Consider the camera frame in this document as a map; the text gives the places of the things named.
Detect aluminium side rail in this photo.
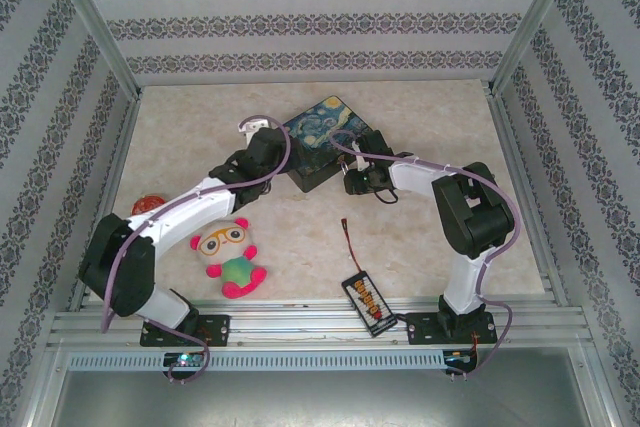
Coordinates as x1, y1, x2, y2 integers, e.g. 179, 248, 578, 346
487, 86, 574, 311
67, 91, 146, 313

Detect purple cable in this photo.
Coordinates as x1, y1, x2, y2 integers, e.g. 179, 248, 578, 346
330, 129, 521, 386
101, 116, 292, 388

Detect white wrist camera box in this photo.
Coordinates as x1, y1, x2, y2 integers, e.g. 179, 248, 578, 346
349, 143, 370, 172
238, 118, 267, 137

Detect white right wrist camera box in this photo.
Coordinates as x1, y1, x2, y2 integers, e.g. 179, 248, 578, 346
349, 143, 370, 172

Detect thin red black wire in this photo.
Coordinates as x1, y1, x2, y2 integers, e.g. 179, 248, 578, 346
340, 216, 365, 278

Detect aluminium front rail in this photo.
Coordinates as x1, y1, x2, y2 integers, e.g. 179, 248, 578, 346
47, 298, 594, 349

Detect white slotted cable duct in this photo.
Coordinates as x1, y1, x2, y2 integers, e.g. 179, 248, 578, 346
67, 350, 446, 373

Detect grey metal shelf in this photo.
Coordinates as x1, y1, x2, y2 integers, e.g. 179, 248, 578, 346
49, 370, 596, 427

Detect aluminium frame post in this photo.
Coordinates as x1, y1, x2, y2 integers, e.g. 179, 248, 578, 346
39, 0, 146, 98
489, 0, 586, 93

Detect red brown tape roll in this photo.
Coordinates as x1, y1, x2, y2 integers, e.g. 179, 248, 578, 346
131, 193, 167, 216

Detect small controller board with light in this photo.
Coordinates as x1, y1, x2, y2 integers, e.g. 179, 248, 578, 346
163, 351, 207, 369
443, 350, 477, 367

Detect black board with orange print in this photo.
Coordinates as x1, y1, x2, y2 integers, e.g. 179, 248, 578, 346
341, 270, 399, 339

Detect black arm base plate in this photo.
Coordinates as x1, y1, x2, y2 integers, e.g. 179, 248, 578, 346
139, 314, 232, 348
405, 311, 496, 348

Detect starry night painted box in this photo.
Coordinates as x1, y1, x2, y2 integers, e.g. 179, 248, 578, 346
280, 94, 377, 194

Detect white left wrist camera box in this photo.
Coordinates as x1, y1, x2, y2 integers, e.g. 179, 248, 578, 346
238, 118, 267, 137

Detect panda plush toy with glasses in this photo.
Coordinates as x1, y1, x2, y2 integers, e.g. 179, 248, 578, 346
188, 216, 270, 301

